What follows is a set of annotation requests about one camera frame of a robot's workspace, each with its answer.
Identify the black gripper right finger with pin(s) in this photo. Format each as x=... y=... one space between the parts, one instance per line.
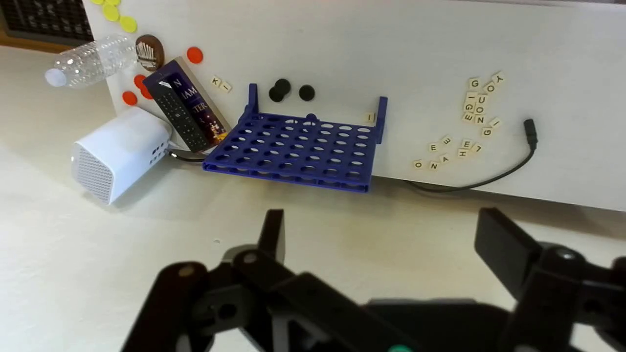
x=506 y=251

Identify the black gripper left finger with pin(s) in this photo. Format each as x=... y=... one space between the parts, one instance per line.
x=275 y=235

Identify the red game token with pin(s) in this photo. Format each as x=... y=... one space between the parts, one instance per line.
x=195 y=55
x=130 y=98
x=142 y=85

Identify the purple token game grid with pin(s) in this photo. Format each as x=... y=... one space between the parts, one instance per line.
x=295 y=147

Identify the black game token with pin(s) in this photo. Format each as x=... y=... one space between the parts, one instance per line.
x=283 y=85
x=309 y=93
x=277 y=96

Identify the yellow game token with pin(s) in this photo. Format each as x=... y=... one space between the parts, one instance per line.
x=129 y=24
x=99 y=3
x=111 y=12

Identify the small cream letter tile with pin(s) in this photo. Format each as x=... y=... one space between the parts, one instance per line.
x=483 y=98
x=469 y=120
x=371 y=118
x=490 y=87
x=481 y=120
x=226 y=87
x=434 y=147
x=445 y=139
x=475 y=83
x=469 y=108
x=487 y=132
x=217 y=81
x=471 y=98
x=447 y=159
x=418 y=165
x=461 y=153
x=467 y=143
x=481 y=110
x=434 y=165
x=500 y=79
x=496 y=122
x=477 y=149

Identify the black remote control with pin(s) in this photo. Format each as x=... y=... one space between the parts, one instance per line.
x=183 y=114

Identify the purple flat box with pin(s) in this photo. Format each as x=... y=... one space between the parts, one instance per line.
x=197 y=85

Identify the white plastic container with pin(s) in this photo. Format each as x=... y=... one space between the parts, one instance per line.
x=119 y=157

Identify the brown round coaster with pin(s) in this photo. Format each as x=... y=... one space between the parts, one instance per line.
x=150 y=51

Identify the clear plastic bottle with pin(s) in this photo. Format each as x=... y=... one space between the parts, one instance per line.
x=91 y=61

